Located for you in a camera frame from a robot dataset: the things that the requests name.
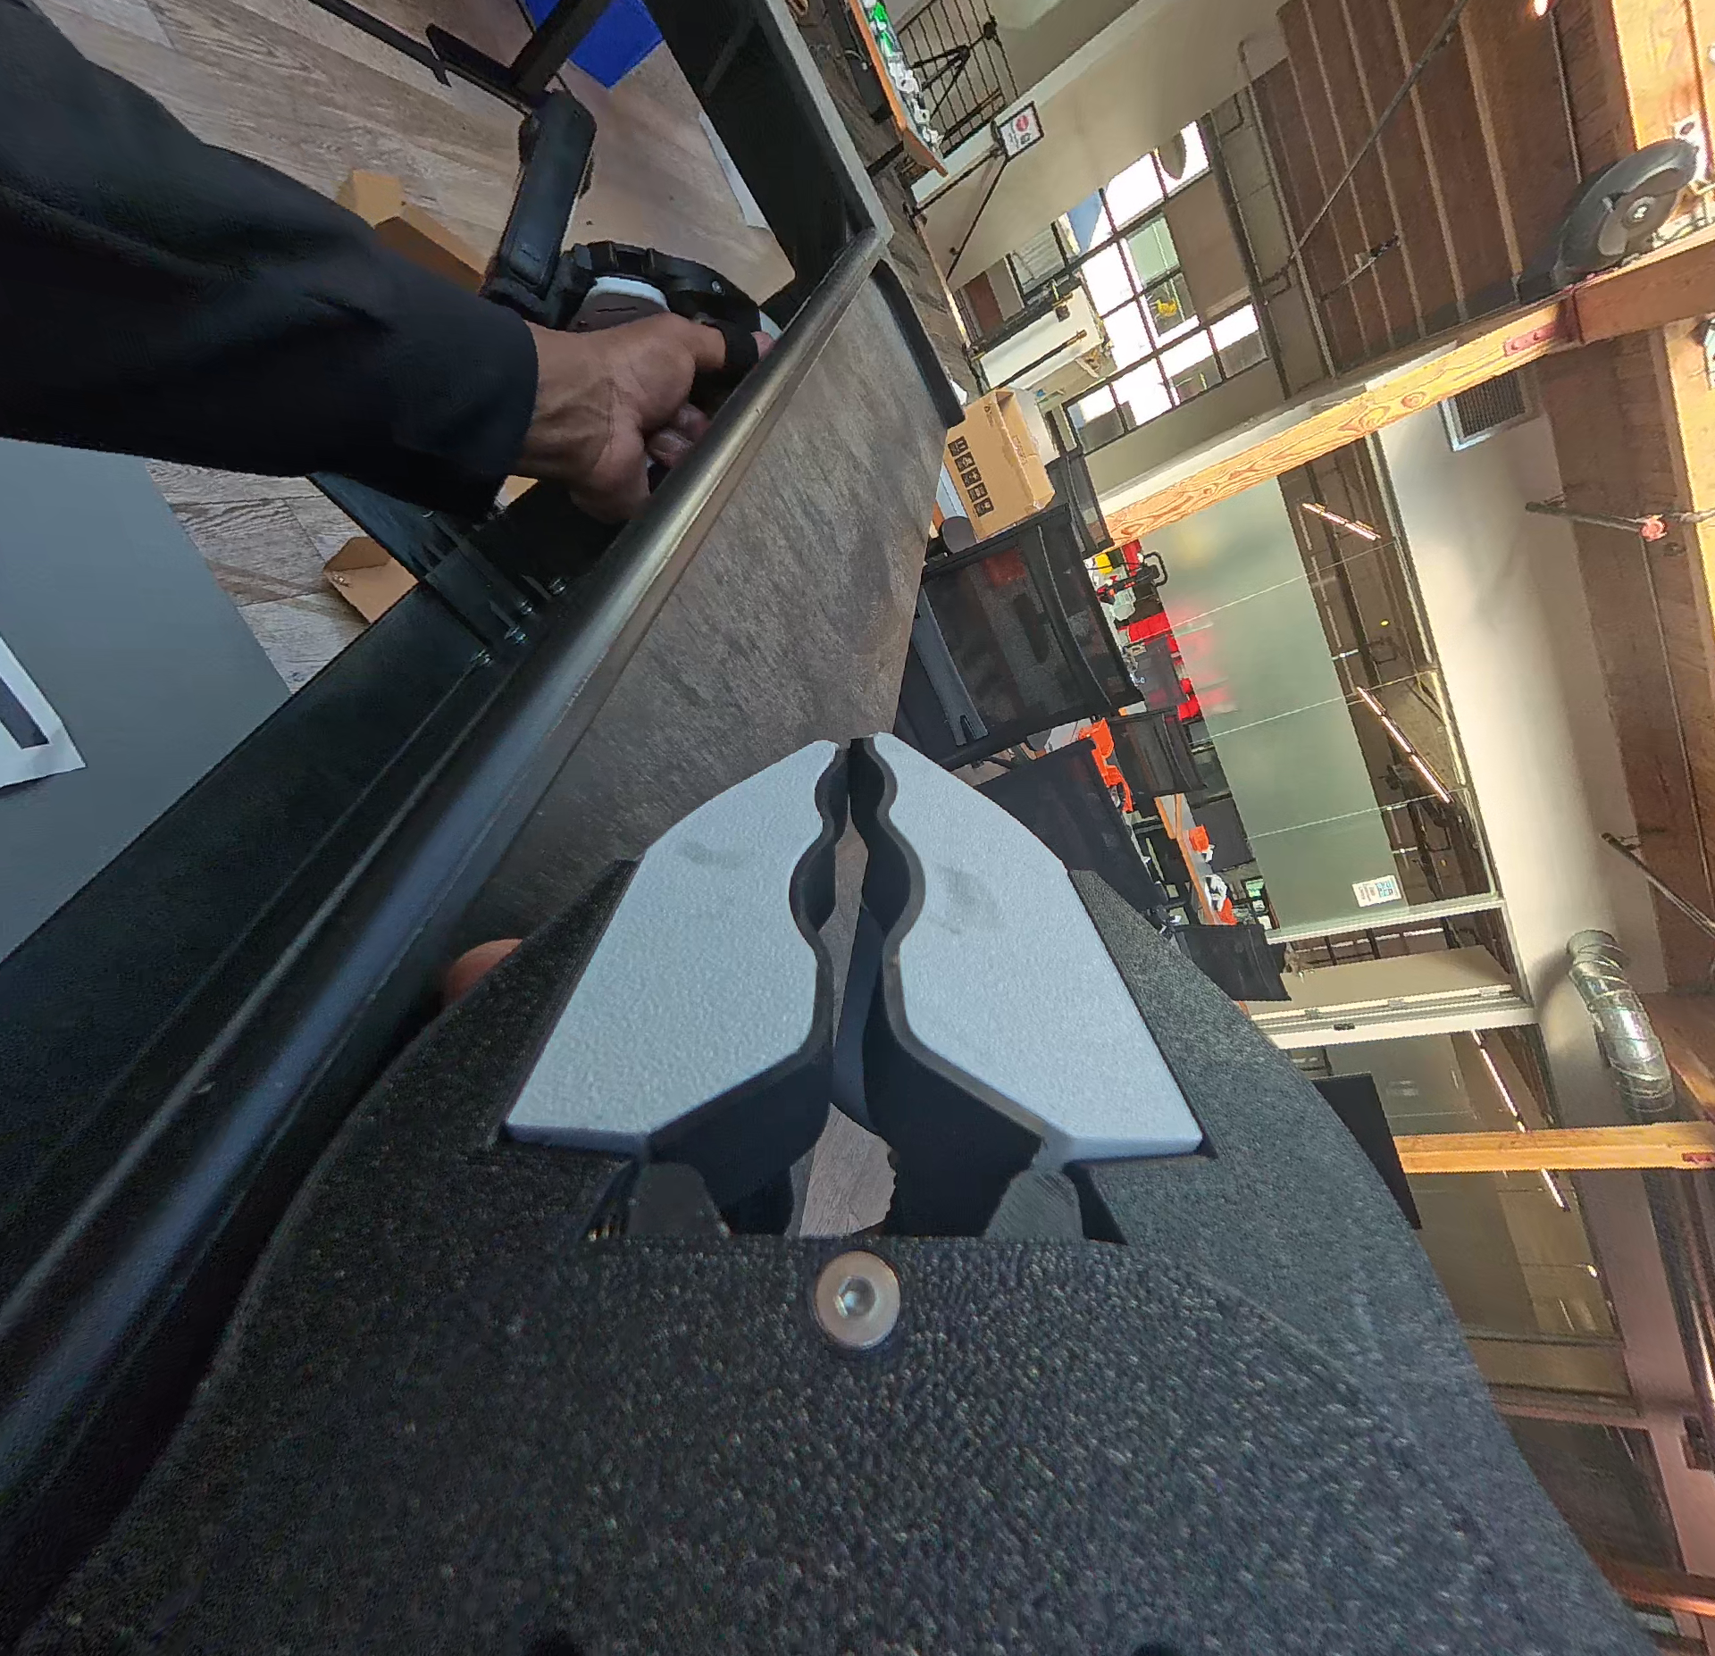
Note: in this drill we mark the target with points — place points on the person's left hand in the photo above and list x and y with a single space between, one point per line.
603 405

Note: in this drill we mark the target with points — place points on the round grey ceiling fixture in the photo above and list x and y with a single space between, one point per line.
1637 209

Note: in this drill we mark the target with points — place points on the person's right hand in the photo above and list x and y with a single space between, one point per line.
478 969

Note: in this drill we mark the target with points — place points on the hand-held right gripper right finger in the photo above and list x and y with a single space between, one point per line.
1031 986

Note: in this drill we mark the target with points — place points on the cardboard box with black icons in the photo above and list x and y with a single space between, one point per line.
1000 463

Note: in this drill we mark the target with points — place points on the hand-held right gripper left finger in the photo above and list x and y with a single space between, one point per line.
696 959

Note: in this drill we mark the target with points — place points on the frosted glass partition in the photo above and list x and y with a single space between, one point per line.
1286 692

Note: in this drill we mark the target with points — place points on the flat cardboard piece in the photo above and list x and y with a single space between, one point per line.
367 581

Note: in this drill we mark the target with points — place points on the white instruction sheet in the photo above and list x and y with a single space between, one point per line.
34 718

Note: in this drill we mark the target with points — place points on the black-framed window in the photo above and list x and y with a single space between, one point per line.
1153 302

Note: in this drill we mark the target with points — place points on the blue recycling bin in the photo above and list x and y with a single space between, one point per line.
591 21

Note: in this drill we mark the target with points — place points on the wall air vent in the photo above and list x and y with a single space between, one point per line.
1488 408

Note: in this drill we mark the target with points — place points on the person's left forearm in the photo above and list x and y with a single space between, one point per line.
201 276

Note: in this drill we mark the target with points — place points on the wooden beam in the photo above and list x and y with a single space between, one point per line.
1342 417

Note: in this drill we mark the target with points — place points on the silver flexible duct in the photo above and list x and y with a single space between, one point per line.
1623 1013

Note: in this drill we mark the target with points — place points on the small red white sign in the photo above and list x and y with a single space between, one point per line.
1020 126

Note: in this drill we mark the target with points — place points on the black plastic cart tray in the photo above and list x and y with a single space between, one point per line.
777 583

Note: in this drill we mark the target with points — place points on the cluttered wooden-edged desk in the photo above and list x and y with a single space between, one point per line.
878 36

